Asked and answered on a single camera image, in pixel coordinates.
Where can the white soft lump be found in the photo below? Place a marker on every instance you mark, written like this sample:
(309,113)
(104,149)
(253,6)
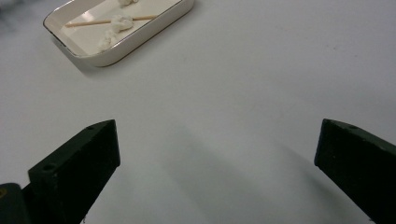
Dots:
(121,23)
(106,42)

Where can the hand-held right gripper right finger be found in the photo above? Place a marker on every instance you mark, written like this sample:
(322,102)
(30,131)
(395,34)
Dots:
(358,165)

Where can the thin wooden skewer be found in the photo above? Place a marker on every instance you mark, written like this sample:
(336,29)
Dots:
(93,22)

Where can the white rectangular tray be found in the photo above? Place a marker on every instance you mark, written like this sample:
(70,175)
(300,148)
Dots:
(84,35)

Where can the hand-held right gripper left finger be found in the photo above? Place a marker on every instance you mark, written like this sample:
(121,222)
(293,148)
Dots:
(71,174)

